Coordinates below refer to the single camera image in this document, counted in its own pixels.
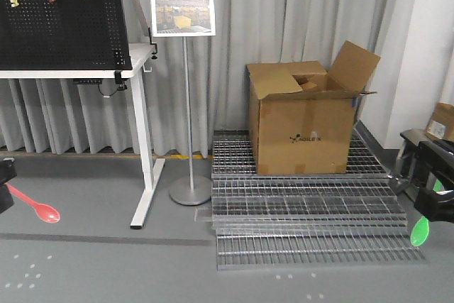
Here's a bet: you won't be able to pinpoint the black pegboard panel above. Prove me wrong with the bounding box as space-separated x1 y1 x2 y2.
1 0 132 70

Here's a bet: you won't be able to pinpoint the small cardboard box right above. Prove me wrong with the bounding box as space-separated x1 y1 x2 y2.
425 103 453 141

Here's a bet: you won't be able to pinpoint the sign stand with picture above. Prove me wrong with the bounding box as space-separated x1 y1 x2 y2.
150 0 216 206

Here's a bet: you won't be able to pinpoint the white standing desk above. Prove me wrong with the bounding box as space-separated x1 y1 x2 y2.
1 43 165 230

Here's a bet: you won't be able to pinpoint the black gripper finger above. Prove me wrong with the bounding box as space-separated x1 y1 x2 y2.
0 184 14 214
416 140 453 189
0 159 17 184
414 188 453 223

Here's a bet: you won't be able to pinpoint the red plastic spoon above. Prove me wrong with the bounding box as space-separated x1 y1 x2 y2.
6 183 60 224

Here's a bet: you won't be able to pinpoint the metal grating steps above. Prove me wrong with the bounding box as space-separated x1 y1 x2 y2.
210 131 424 270

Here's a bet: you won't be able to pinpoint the large cardboard box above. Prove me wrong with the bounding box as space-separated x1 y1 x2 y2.
246 41 380 175

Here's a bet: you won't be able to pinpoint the grey curtain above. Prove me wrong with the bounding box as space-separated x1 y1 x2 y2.
1 0 414 155

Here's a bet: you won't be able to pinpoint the green plastic spoon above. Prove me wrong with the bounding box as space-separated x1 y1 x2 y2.
410 180 443 246

